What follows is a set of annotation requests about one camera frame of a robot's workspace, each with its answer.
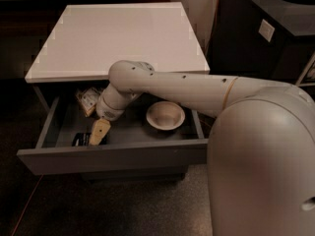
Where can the white bowl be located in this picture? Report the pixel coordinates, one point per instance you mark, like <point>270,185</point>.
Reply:
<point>165,115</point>

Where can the blue rxbar blueberry bar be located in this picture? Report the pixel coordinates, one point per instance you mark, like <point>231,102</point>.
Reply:
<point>88,139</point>

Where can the framed sign on bin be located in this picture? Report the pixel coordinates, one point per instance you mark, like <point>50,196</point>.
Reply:
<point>307,77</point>

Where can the grey drawer cabinet white top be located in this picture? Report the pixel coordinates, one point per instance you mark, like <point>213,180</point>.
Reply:
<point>88,39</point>

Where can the white label on bin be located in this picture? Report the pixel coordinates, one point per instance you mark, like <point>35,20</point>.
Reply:
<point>266,30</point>

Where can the grey top drawer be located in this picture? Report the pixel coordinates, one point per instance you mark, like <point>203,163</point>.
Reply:
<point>131,143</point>

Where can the black bin with round hole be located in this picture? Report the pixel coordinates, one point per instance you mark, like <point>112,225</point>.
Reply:
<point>236,48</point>

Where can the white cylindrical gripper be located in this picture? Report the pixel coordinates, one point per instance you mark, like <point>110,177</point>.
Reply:
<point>105,110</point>

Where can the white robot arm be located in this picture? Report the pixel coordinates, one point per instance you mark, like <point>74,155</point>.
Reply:
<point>261,148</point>

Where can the brown and white snack bag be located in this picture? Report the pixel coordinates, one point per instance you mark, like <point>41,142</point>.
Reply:
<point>87,99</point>

